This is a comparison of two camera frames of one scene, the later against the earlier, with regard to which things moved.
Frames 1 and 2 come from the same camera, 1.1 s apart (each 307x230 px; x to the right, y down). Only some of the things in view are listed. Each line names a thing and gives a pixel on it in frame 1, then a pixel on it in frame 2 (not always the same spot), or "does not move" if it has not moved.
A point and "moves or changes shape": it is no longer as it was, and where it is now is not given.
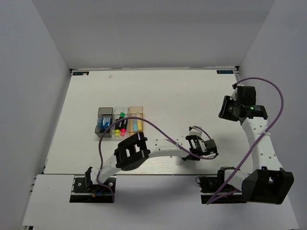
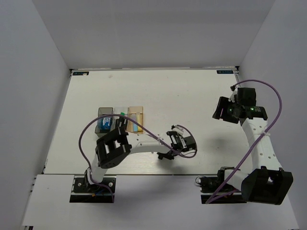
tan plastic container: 135,125 does not move
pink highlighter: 123,132 moves or changes shape
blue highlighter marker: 103,123 does not move
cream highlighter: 139,122 does not move
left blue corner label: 80,73 does not move
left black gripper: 187,158 -> 166,155
